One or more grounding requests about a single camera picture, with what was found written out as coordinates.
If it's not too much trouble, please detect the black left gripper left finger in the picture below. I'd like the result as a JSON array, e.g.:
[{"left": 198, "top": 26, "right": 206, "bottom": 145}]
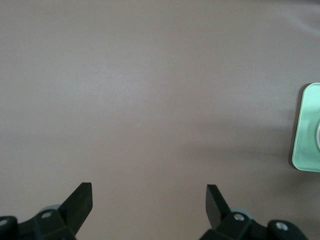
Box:
[{"left": 34, "top": 182, "right": 94, "bottom": 240}]

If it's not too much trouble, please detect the mint green rectangular tray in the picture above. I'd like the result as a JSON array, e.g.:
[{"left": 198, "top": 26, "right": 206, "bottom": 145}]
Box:
[{"left": 291, "top": 83, "right": 320, "bottom": 172}]

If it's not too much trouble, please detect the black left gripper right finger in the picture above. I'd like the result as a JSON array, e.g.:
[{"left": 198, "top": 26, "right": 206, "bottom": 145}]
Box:
[{"left": 199, "top": 184, "right": 268, "bottom": 240}]

